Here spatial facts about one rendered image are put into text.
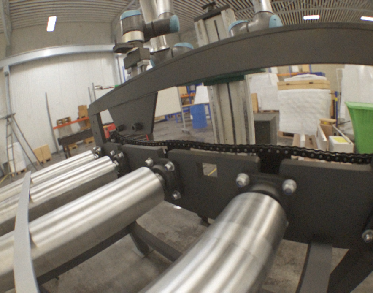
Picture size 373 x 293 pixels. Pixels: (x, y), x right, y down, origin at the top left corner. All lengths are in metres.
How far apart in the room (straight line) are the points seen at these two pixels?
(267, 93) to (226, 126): 7.21
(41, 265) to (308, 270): 0.49
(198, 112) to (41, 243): 5.73
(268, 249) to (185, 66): 0.34
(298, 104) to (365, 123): 1.61
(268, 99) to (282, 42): 8.20
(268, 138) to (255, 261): 1.21
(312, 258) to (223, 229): 0.21
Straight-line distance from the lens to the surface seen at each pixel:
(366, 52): 0.30
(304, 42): 0.27
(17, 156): 8.42
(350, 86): 3.80
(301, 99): 3.54
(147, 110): 0.47
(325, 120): 2.96
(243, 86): 1.18
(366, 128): 2.64
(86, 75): 11.24
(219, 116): 1.28
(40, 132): 10.38
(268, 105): 8.50
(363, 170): 0.33
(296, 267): 1.27
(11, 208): 0.68
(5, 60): 11.12
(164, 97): 5.25
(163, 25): 0.80
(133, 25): 0.70
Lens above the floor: 1.06
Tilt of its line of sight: 16 degrees down
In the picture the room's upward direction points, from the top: 10 degrees counter-clockwise
